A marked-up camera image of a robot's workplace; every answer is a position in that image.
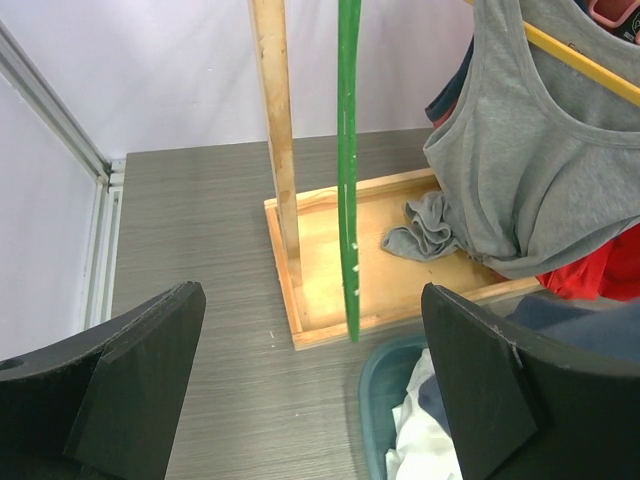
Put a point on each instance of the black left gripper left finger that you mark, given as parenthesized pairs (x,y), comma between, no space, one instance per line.
(104,403)

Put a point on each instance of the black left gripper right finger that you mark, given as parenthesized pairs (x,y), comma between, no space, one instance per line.
(489,370)

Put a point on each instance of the white tank top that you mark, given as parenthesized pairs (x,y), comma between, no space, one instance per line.
(423,450)

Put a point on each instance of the navy blue tank top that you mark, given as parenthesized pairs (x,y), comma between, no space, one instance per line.
(611,332)

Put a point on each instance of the dark green hanger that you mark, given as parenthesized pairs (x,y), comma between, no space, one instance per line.
(349,13)

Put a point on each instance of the red tank top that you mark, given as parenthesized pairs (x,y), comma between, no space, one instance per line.
(610,272)

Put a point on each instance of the grey tank top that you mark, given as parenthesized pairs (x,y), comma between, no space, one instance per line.
(538,165)

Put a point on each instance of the maroon tank top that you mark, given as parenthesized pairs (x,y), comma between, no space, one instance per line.
(442,106)

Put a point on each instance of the yellow hanger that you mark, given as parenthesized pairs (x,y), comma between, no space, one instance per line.
(580,62)

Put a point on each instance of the pink hanger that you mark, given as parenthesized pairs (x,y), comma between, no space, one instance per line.
(611,13)

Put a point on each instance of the teal plastic bin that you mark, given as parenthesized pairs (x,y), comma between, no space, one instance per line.
(382,386)

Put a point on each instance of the wooden clothes rack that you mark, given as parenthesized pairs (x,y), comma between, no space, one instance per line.
(336,279)

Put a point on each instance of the aluminium frame post left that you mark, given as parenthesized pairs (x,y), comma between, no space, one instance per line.
(108,177)

